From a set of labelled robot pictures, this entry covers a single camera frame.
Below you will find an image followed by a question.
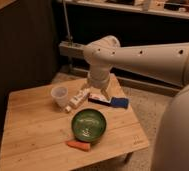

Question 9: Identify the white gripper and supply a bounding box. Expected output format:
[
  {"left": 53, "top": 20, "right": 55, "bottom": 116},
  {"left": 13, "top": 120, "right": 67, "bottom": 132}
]
[{"left": 81, "top": 71, "right": 111, "bottom": 100}]

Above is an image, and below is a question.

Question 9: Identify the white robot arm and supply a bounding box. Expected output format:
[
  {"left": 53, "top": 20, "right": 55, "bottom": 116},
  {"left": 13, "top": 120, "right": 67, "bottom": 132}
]
[{"left": 83, "top": 36, "right": 189, "bottom": 171}]

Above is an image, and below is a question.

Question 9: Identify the clear plastic cup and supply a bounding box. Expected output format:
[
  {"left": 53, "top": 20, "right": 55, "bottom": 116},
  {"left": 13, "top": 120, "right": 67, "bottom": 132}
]
[{"left": 51, "top": 86, "right": 68, "bottom": 108}]

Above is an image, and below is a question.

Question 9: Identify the green bowl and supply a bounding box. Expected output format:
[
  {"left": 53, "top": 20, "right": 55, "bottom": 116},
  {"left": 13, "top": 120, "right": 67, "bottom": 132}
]
[{"left": 71, "top": 108, "right": 107, "bottom": 142}]

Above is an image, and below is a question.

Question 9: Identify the vertical metal pole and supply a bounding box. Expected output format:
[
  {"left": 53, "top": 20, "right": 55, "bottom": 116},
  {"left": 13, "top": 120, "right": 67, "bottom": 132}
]
[{"left": 62, "top": 0, "right": 72, "bottom": 44}]

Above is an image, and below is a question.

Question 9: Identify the orange carrot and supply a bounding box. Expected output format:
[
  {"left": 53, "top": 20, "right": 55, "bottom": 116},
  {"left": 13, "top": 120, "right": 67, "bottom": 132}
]
[{"left": 66, "top": 140, "right": 91, "bottom": 151}]

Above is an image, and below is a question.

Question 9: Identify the wooden table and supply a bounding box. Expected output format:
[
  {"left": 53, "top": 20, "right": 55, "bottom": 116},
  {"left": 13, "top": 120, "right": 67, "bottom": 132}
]
[{"left": 0, "top": 85, "right": 149, "bottom": 171}]

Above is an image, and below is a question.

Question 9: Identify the upper shelf with clutter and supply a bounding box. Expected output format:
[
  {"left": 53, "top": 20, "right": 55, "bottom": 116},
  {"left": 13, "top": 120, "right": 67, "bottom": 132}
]
[{"left": 56, "top": 0, "right": 189, "bottom": 20}]

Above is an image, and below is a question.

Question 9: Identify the metal shelf rail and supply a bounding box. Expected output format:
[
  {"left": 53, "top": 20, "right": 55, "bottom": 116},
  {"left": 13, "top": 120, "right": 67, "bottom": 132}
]
[{"left": 58, "top": 41, "right": 181, "bottom": 96}]

